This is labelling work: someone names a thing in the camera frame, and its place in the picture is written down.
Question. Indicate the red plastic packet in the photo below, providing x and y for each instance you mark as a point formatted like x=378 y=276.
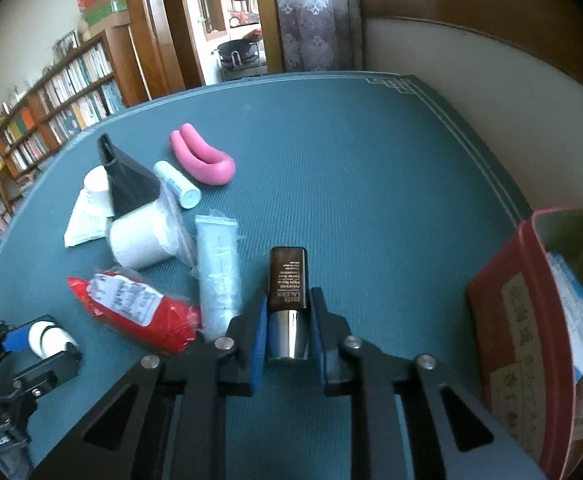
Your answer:
x=136 y=305

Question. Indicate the clear pale tube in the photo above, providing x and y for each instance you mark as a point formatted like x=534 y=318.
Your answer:
x=217 y=275

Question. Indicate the black hair dryer nozzle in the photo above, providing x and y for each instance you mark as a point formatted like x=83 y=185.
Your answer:
x=126 y=185

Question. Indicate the brown cardboard box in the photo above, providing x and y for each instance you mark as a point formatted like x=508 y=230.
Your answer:
x=109 y=21

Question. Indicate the white bottle with black bands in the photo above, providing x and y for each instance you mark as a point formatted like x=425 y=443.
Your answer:
x=51 y=337

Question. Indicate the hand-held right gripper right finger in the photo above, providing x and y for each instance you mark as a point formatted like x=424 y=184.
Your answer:
x=320 y=342

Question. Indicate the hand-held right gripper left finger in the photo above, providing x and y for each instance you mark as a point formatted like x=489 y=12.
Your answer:
x=257 y=347

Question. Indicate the white squeeze tube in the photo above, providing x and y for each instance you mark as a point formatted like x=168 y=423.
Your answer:
x=89 y=210

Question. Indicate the wooden bookshelf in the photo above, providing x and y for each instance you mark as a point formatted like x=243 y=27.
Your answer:
x=121 y=55

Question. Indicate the dark brown cosmetic bottle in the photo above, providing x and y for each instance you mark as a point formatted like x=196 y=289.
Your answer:
x=287 y=285

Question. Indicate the wooden door frame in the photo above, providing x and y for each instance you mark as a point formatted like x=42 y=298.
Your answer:
x=171 y=35

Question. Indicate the green flat box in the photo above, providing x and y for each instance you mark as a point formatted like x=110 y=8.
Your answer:
x=106 y=9

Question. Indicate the patterned grey curtain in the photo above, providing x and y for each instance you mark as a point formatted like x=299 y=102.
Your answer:
x=316 y=15

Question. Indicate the red storage box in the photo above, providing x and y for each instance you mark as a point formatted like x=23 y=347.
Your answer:
x=511 y=320

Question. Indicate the black wok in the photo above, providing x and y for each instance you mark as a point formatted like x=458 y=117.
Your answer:
x=239 y=52

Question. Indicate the white roll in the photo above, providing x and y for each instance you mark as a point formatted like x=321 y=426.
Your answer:
x=139 y=237

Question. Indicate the rows of books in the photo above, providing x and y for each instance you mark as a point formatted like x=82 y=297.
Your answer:
x=71 y=95

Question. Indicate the bent pink foam curler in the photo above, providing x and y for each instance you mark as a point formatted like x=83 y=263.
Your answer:
x=206 y=167

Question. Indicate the small white blue tube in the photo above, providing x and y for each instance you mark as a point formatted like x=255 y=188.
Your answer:
x=179 y=185

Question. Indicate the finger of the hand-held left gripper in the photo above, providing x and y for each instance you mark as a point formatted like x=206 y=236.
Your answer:
x=14 y=340
x=51 y=370

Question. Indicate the white blue paper packet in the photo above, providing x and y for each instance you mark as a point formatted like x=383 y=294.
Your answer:
x=574 y=310

